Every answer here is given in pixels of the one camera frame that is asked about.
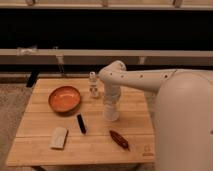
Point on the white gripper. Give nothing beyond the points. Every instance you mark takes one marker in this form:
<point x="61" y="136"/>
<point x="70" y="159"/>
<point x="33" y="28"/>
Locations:
<point x="112" y="94"/>

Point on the white ceramic cup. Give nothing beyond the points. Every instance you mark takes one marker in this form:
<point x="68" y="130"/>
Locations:
<point x="110" y="112"/>

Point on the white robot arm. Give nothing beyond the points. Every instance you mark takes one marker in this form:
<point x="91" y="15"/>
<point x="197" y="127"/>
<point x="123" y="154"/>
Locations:
<point x="183" y="119"/>

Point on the clear small bottle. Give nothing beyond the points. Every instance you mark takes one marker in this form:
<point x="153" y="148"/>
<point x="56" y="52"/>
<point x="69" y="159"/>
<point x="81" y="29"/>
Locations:
<point x="93" y="85"/>

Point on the dark red oblong object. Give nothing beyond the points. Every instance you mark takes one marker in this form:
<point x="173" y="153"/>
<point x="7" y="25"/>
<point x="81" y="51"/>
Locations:
<point x="119" y="139"/>

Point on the black marker pen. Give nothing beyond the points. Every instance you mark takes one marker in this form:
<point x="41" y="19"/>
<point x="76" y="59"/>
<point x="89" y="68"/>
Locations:
<point x="81" y="123"/>

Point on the orange bowl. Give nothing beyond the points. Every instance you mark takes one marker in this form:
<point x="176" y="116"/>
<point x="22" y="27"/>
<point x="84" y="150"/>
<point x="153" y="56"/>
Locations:
<point x="64" y="99"/>

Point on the wooden folding table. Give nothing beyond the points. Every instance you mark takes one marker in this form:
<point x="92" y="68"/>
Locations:
<point x="84" y="137"/>

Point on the grey horizontal rail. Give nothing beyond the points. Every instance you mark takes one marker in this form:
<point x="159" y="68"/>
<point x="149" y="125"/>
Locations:
<point x="102" y="57"/>

